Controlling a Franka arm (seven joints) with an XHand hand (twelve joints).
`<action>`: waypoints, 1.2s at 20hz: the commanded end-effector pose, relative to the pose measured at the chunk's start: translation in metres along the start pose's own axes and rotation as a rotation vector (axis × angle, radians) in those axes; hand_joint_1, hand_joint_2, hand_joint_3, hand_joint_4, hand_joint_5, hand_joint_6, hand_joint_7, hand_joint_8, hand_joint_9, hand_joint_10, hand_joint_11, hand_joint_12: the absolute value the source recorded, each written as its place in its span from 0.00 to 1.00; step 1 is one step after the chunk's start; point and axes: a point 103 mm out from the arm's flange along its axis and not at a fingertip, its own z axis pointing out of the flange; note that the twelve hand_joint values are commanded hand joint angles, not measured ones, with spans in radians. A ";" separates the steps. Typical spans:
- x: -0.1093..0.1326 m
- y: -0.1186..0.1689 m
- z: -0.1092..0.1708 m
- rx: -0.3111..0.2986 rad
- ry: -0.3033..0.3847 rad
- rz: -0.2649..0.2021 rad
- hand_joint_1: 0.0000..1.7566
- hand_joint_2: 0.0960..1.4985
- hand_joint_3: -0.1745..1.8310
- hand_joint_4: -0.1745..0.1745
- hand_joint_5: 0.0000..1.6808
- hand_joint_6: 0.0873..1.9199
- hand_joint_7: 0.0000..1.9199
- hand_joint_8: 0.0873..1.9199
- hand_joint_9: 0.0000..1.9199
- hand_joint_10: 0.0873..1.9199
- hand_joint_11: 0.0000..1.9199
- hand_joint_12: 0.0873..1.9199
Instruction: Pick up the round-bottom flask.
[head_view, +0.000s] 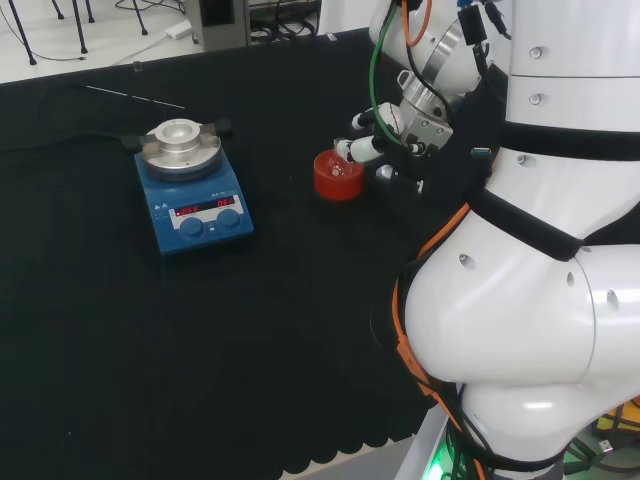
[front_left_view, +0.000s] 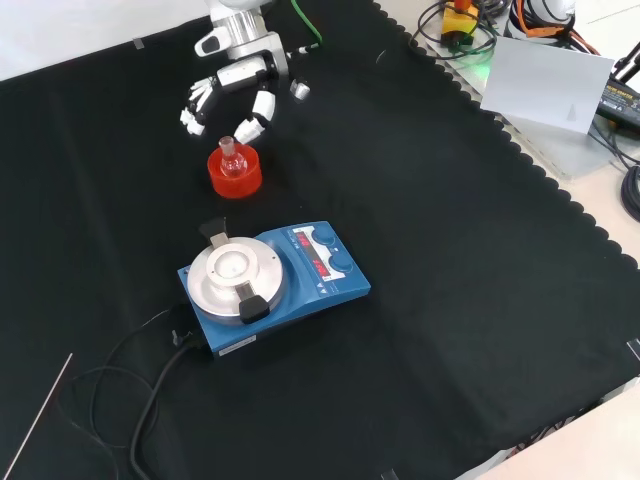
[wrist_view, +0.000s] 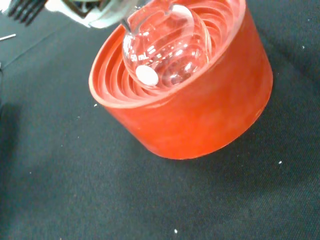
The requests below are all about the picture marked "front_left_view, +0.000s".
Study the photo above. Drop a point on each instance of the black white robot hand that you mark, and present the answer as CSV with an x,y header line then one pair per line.
x,y
240,72

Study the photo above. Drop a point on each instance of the clear round-bottom flask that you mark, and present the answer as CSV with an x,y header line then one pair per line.
x,y
232,167

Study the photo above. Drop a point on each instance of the grey tape piece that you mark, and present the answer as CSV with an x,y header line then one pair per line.
x,y
388,475
634,348
138,44

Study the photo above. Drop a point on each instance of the yellow stop button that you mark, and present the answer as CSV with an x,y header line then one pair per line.
x,y
460,22

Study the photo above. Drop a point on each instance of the blue base heater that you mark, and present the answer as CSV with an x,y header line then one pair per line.
x,y
300,305

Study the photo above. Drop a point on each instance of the black bench cloth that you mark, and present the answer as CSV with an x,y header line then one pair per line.
x,y
425,250

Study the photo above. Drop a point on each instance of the pale board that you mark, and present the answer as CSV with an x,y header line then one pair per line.
x,y
545,85

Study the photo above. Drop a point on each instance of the black power adapter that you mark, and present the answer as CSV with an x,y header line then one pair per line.
x,y
620,102

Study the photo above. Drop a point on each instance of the thin glass rod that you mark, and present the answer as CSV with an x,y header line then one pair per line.
x,y
38,412

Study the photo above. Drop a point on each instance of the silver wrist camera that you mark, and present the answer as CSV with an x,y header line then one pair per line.
x,y
300,90

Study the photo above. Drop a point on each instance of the metal base plate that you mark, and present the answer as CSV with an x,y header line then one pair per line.
x,y
565,155

